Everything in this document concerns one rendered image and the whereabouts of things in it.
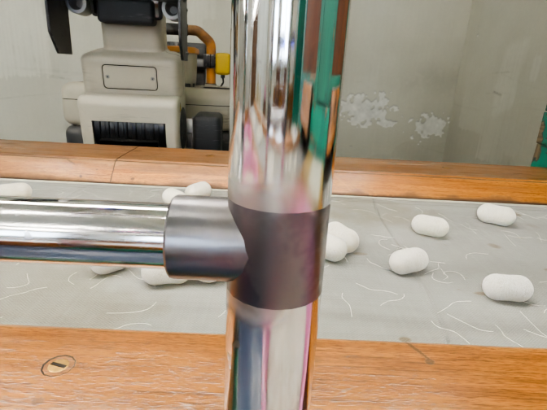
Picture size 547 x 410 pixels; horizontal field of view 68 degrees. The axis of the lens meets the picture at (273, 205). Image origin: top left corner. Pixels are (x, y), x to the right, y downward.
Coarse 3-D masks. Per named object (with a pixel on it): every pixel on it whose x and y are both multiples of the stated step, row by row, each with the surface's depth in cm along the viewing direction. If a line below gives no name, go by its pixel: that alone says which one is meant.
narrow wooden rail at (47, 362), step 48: (0, 336) 17; (48, 336) 17; (96, 336) 17; (144, 336) 18; (192, 336) 18; (0, 384) 15; (48, 384) 15; (96, 384) 15; (144, 384) 15; (192, 384) 15; (336, 384) 16; (384, 384) 16; (432, 384) 16; (480, 384) 16; (528, 384) 16
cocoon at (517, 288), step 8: (488, 280) 27; (496, 280) 26; (504, 280) 26; (512, 280) 26; (520, 280) 26; (528, 280) 26; (488, 288) 26; (496, 288) 26; (504, 288) 26; (512, 288) 26; (520, 288) 26; (528, 288) 26; (488, 296) 27; (496, 296) 26; (504, 296) 26; (512, 296) 26; (520, 296) 26; (528, 296) 26
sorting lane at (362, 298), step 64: (64, 192) 44; (128, 192) 45; (384, 256) 33; (448, 256) 33; (512, 256) 34; (0, 320) 22; (64, 320) 23; (128, 320) 23; (192, 320) 23; (320, 320) 24; (384, 320) 24; (448, 320) 24; (512, 320) 25
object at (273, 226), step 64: (256, 0) 7; (320, 0) 7; (256, 64) 7; (320, 64) 7; (256, 128) 8; (320, 128) 8; (256, 192) 8; (320, 192) 8; (0, 256) 9; (64, 256) 9; (128, 256) 9; (192, 256) 8; (256, 256) 8; (320, 256) 9; (256, 320) 9; (256, 384) 9
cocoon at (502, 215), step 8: (480, 208) 41; (488, 208) 41; (496, 208) 40; (504, 208) 40; (480, 216) 41; (488, 216) 41; (496, 216) 40; (504, 216) 40; (512, 216) 40; (496, 224) 41; (504, 224) 40
